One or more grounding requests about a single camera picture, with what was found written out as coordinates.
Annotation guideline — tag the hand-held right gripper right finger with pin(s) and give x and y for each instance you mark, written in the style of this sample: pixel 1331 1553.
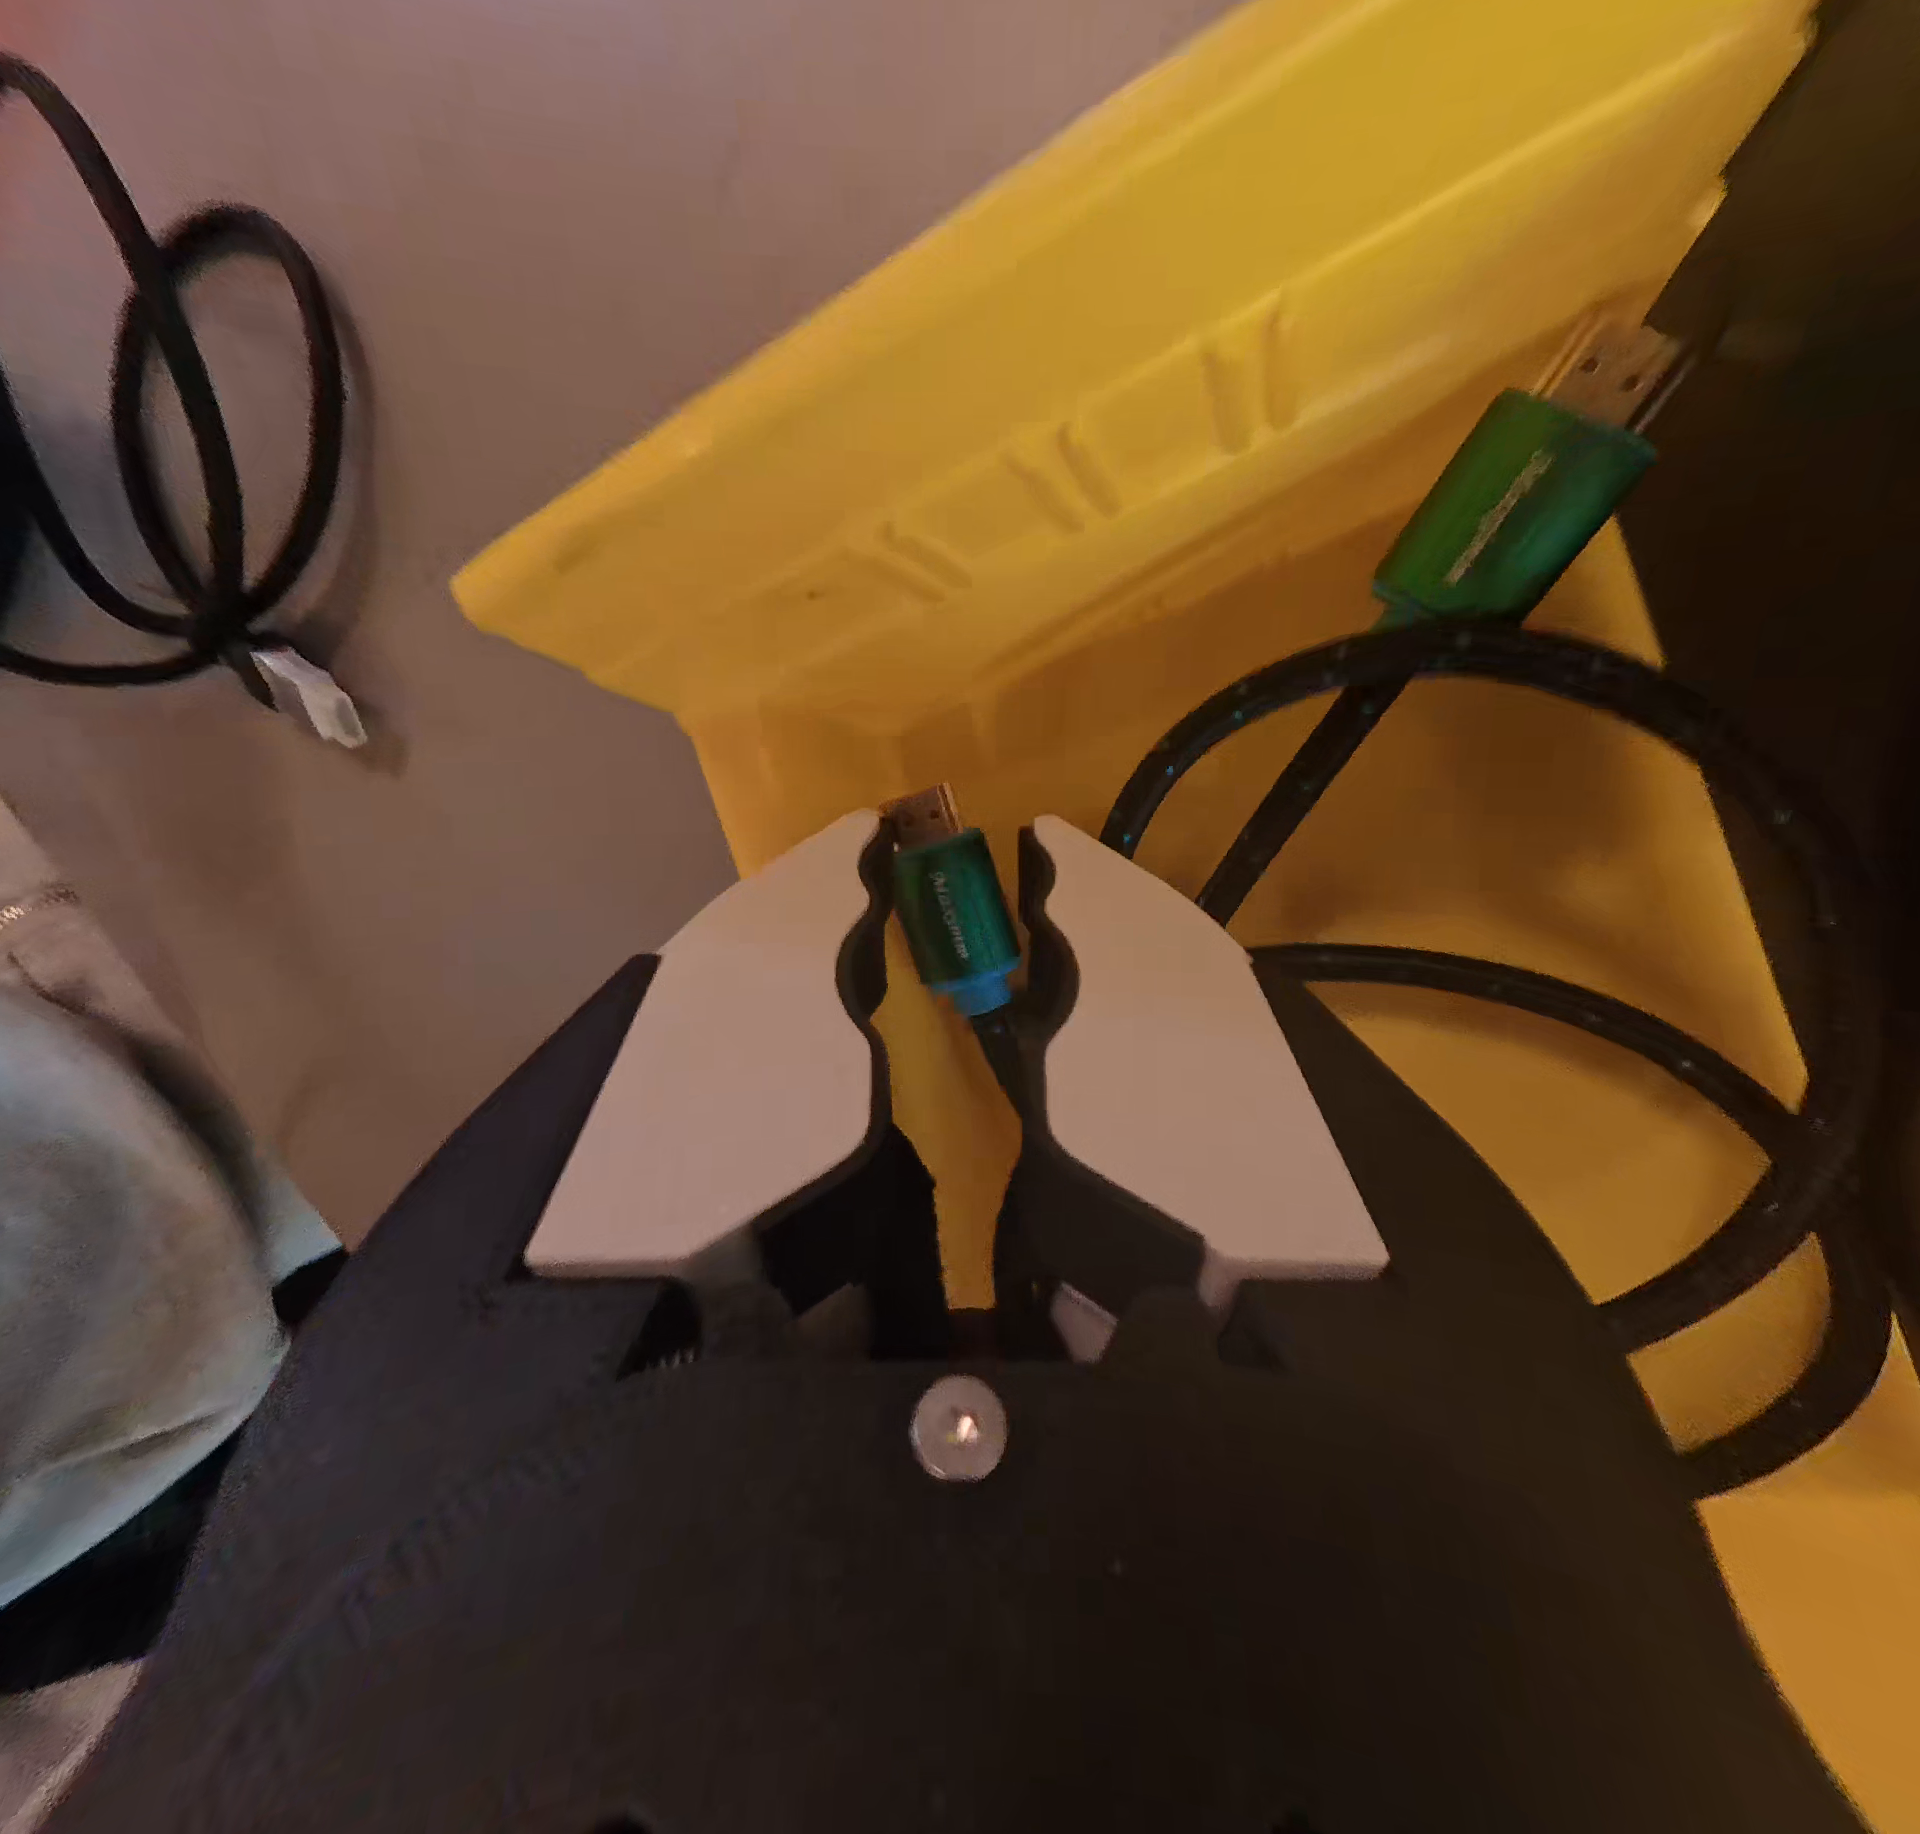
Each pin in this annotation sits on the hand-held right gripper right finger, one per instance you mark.
pixel 1202 1100

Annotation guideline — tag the person's torso in grey sweater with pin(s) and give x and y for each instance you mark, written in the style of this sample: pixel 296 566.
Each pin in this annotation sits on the person's torso in grey sweater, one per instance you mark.
pixel 118 1264

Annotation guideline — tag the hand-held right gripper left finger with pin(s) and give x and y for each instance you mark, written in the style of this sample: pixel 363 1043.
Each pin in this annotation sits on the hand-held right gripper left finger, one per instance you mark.
pixel 706 1100

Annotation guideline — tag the yellow plastic bin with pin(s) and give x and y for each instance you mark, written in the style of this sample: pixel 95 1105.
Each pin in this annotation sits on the yellow plastic bin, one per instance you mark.
pixel 1125 364

